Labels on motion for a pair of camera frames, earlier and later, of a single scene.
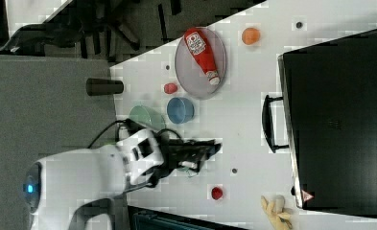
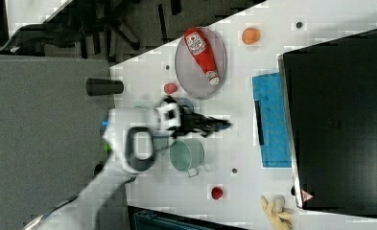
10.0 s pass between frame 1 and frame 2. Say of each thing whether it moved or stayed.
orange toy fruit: stayed
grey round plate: stayed
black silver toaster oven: stayed
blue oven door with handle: moved
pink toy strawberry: stayed
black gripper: moved
